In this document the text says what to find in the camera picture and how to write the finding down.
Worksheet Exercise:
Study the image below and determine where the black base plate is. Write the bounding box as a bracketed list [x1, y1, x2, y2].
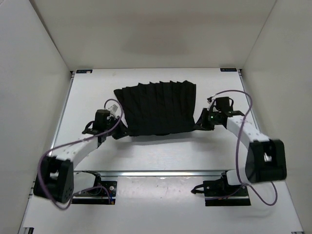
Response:
[191, 173, 251, 207]
[72, 171, 117, 205]

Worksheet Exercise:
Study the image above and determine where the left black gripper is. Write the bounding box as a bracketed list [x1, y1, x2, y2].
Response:
[105, 115, 133, 139]

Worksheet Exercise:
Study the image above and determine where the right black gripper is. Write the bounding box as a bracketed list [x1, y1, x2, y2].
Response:
[193, 108, 221, 131]

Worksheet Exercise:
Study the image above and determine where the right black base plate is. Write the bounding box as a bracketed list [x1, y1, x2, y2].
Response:
[191, 173, 251, 207]

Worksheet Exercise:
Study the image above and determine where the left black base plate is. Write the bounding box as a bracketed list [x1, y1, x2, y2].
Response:
[72, 171, 117, 205]

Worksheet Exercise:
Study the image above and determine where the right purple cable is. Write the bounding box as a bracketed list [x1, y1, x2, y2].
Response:
[207, 89, 278, 206]

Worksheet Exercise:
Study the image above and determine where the aluminium table frame rail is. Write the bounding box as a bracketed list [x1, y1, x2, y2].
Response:
[53, 68, 249, 176]

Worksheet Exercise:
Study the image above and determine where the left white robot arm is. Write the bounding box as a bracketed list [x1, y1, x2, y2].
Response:
[33, 101, 127, 209]

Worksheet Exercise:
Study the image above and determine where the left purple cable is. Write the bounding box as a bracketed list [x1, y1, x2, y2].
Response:
[36, 98, 122, 210]

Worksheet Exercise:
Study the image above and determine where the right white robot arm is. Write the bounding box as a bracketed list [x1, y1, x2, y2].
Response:
[196, 97, 287, 195]

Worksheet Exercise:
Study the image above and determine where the purple cable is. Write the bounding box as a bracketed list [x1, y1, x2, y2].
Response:
[207, 89, 278, 206]
[36, 98, 122, 210]

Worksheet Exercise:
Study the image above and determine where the black pleated skirt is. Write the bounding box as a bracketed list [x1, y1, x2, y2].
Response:
[114, 80, 196, 137]

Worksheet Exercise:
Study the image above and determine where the left blue corner label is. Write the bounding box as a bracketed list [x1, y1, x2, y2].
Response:
[76, 69, 93, 74]

